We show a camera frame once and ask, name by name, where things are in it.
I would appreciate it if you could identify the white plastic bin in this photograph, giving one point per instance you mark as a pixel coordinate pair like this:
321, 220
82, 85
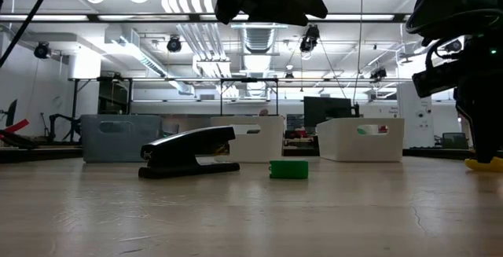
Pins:
338, 147
267, 147

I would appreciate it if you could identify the black workstation frame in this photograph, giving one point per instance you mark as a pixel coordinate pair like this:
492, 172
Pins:
74, 107

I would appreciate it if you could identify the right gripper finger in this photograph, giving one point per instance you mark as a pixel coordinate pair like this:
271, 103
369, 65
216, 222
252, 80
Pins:
495, 131
477, 131

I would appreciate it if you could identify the red strip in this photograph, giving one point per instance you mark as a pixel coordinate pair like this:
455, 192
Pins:
17, 125

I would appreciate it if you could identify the yellow stapler remover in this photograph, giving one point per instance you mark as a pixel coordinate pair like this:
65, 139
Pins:
485, 166

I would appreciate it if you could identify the white cabinet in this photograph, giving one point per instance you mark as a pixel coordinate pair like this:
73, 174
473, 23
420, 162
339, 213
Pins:
412, 131

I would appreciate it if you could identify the black monitor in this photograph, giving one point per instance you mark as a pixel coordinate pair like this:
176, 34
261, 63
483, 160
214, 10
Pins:
326, 111

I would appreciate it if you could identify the black ceiling spotlight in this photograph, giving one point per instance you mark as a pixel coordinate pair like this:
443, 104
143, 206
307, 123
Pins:
454, 45
378, 73
174, 45
42, 50
310, 39

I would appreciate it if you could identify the black stapler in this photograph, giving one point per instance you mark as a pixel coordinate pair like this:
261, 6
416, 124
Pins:
184, 147

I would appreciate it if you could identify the white air duct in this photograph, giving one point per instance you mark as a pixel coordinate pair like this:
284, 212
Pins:
137, 54

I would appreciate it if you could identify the silver ventilation duct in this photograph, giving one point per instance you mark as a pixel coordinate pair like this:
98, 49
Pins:
257, 39

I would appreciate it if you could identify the grey plastic bin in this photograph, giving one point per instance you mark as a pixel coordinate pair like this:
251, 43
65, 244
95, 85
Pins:
90, 147

